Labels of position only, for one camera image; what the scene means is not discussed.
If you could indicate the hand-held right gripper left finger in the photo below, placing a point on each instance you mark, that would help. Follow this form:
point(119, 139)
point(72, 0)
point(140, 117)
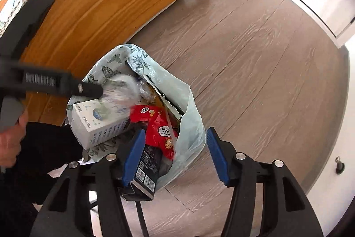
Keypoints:
point(134, 159)

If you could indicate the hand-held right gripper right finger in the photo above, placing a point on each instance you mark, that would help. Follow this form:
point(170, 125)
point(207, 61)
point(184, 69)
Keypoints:
point(217, 156)

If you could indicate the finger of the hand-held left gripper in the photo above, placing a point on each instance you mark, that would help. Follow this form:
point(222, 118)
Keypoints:
point(27, 23)
point(88, 89)

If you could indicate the clear plastic packaging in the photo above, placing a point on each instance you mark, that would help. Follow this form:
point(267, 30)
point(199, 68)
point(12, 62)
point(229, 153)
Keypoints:
point(119, 95)

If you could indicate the pale green patterned plastic bag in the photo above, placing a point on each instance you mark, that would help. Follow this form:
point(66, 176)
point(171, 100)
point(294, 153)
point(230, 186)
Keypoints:
point(191, 137)

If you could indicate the white carton box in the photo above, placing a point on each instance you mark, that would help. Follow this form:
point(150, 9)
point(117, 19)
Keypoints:
point(91, 123)

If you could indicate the red and white snack bag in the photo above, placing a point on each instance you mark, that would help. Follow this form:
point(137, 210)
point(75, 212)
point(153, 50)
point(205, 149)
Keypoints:
point(158, 126)

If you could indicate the yellow snack bag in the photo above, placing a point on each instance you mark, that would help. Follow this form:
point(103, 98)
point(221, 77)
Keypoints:
point(159, 99)

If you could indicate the person's left hand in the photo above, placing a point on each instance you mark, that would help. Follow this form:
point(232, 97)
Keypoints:
point(9, 148)

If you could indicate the person's black trouser leg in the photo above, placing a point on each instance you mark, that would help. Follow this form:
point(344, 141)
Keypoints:
point(47, 148)

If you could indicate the wooden bed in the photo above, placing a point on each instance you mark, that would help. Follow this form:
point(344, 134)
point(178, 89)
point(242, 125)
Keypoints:
point(111, 3)

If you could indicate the black door stopper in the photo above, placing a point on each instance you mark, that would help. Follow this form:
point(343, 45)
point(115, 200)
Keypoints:
point(339, 166)

